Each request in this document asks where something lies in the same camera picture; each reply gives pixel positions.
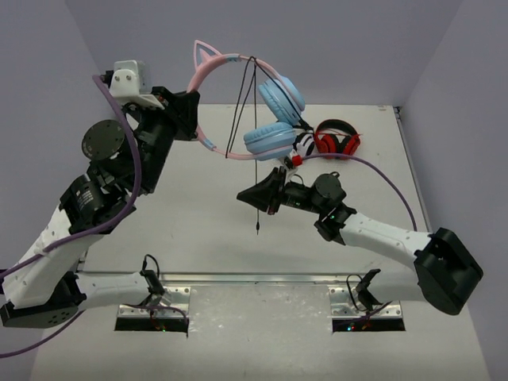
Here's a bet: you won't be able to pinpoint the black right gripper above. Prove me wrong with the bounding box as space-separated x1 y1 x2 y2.
238 167 325 217

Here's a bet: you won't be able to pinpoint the pink blue cat-ear headphones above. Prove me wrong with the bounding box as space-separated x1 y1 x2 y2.
187 40 306 161

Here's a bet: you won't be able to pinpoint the thin black audio cable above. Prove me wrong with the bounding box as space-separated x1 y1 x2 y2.
225 55 314 237

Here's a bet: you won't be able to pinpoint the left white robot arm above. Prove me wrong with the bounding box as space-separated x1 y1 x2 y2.
1 87 200 329

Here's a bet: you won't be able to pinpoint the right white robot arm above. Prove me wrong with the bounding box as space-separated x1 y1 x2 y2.
237 167 483 316

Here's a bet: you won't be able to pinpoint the white black headphones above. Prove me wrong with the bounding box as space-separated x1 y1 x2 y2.
293 132 315 157

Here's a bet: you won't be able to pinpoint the red black headphones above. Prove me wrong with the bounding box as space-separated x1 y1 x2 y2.
314 119 361 156

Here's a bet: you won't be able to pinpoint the right wrist camera red-white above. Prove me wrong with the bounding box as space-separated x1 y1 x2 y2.
281 154 302 181

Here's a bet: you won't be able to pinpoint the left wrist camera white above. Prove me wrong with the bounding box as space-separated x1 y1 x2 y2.
109 60 159 107

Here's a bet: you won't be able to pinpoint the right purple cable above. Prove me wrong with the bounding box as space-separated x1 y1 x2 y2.
301 154 418 232

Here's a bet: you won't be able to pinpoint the thin black base cable right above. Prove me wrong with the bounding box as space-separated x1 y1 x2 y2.
345 271 376 314

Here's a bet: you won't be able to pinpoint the thin black base cable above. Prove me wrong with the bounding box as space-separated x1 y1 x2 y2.
345 271 376 314
137 253 166 291

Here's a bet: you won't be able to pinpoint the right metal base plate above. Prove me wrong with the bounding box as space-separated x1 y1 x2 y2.
328 284 402 319

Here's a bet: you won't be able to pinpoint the metal base plate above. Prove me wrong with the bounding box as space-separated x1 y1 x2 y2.
328 284 402 319
117 284 192 319

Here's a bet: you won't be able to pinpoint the thin black base cable left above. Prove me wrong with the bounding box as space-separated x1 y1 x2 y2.
137 253 166 291

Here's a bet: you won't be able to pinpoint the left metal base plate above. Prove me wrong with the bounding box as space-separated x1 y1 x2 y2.
117 284 192 319

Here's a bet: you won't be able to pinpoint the aluminium table edge rail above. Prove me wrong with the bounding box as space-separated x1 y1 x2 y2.
79 271 418 284

